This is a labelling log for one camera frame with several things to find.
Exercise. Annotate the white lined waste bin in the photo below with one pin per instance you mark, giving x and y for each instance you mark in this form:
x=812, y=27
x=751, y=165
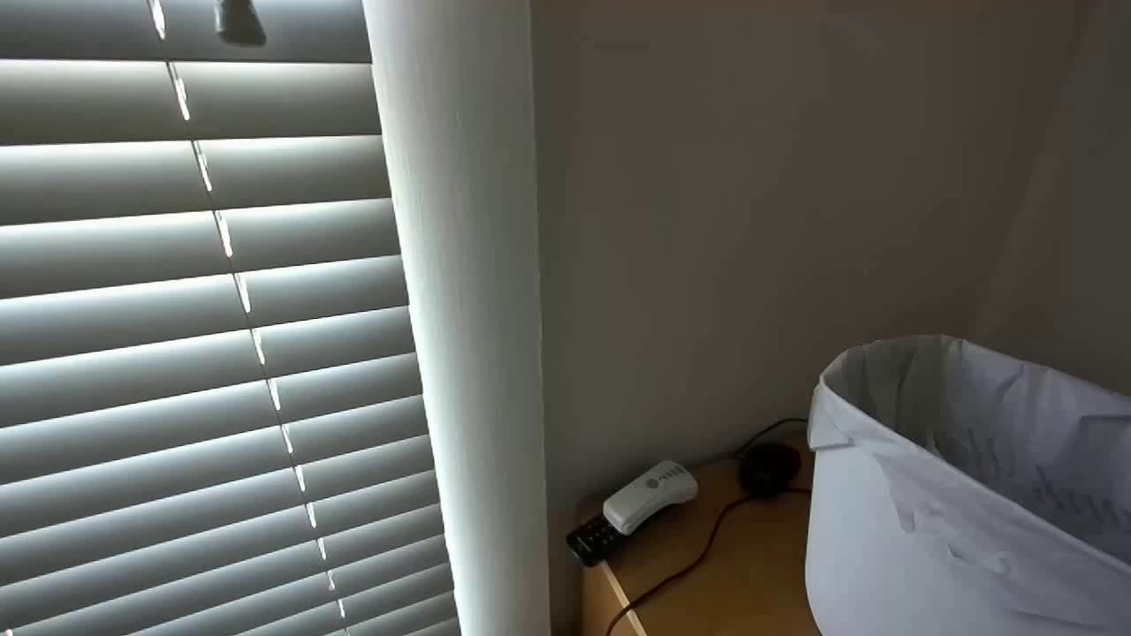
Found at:
x=967, y=492

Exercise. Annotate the white window blinds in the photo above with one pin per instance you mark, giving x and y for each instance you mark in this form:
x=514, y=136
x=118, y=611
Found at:
x=210, y=399

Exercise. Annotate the white handheld device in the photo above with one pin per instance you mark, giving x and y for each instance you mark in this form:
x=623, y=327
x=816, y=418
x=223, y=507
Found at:
x=646, y=497

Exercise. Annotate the black round puck device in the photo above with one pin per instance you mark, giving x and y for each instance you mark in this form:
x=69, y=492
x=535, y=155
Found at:
x=767, y=469

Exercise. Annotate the black remote control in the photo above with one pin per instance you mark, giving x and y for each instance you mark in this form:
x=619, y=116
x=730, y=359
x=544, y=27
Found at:
x=593, y=542

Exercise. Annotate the light wooden dresser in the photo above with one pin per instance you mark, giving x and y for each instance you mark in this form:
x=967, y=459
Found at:
x=716, y=568

